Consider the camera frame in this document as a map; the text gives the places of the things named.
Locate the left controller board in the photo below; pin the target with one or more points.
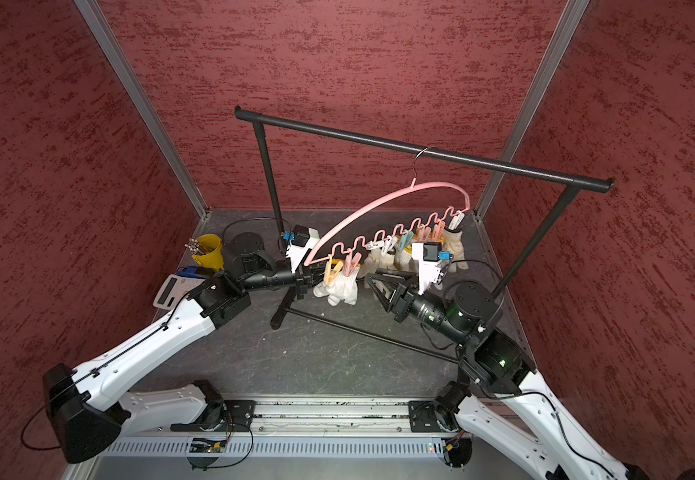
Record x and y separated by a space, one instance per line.
207 446

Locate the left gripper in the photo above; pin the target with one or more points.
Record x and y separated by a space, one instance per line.
306 275

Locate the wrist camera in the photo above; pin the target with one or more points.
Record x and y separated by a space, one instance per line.
431 260
298 242

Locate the blue stapler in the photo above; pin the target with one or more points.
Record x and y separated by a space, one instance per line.
193 272

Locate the controller board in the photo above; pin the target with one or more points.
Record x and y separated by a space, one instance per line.
207 446
457 452

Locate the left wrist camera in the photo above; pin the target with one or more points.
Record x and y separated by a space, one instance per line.
298 242

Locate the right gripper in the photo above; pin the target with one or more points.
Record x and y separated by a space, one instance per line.
400 295

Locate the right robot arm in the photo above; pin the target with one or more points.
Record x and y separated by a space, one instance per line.
501 398

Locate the beige work glove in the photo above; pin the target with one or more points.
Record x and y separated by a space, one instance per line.
454 245

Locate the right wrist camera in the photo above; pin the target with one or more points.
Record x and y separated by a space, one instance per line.
431 260

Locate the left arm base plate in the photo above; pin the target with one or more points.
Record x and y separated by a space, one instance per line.
233 416

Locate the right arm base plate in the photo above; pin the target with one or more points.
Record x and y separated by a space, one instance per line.
434 419

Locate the right controller board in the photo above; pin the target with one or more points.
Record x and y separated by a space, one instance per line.
457 452

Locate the yellow cup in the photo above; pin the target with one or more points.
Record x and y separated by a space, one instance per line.
206 251

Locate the pink calculator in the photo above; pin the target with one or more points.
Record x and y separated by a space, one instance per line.
172 290

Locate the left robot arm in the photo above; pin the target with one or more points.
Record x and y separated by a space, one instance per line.
90 406

